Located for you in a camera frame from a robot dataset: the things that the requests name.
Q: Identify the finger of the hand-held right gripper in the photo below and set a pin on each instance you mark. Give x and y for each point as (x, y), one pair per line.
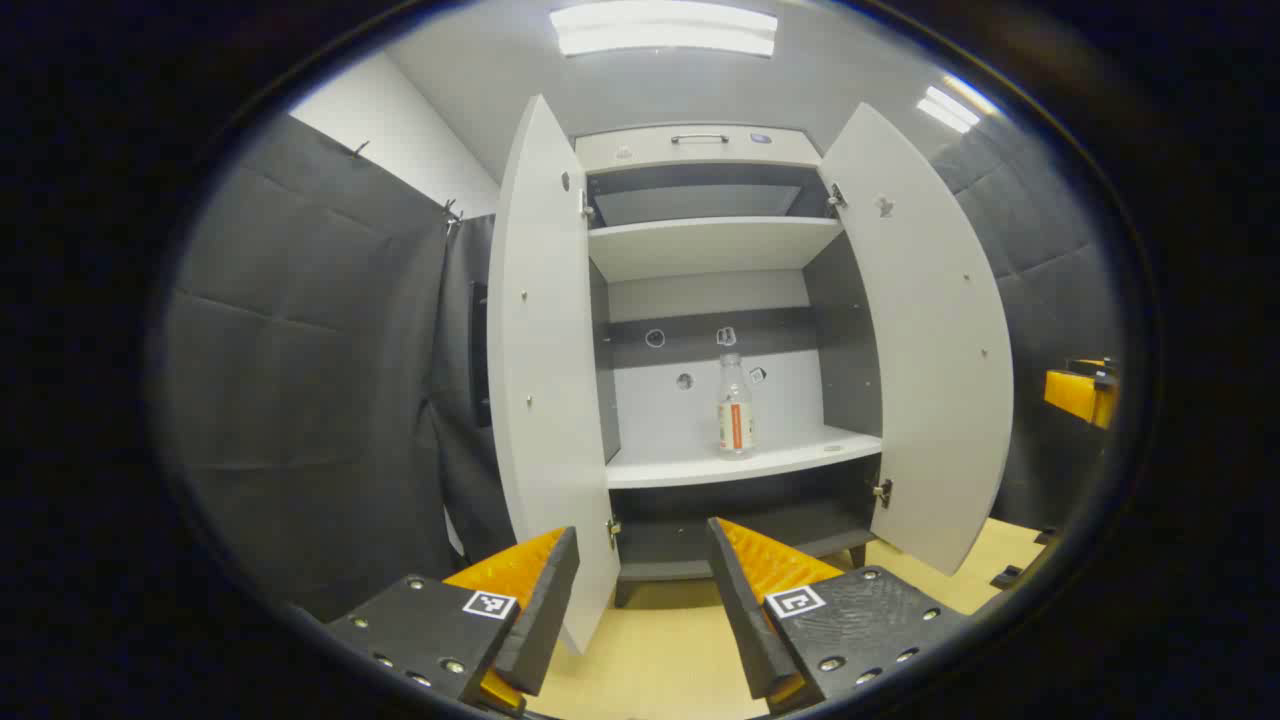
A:
(1075, 392)

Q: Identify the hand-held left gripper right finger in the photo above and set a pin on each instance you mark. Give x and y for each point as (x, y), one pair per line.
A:
(745, 620)

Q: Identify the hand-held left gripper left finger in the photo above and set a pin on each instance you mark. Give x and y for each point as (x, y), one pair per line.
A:
(545, 620)

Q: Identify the white cabinet door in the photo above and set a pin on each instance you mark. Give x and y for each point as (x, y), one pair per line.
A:
(930, 350)
(545, 380)

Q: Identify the clear plastic bottle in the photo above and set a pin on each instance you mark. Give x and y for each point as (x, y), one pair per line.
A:
(735, 420)

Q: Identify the white and grey cabinet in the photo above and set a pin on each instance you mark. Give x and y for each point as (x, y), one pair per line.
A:
(700, 250)

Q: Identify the white cabinet drawer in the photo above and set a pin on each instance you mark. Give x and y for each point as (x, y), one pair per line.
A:
(640, 150)

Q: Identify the black quilted curtain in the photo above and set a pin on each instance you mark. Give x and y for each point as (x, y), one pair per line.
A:
(1050, 260)
(300, 400)

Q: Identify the black backdrop cloth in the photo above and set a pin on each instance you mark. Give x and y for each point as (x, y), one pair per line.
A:
(460, 480)

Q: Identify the small black block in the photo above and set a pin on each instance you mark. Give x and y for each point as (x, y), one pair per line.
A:
(1007, 577)

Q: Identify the ceiling light panel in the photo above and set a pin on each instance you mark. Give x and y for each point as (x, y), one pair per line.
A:
(950, 108)
(660, 28)

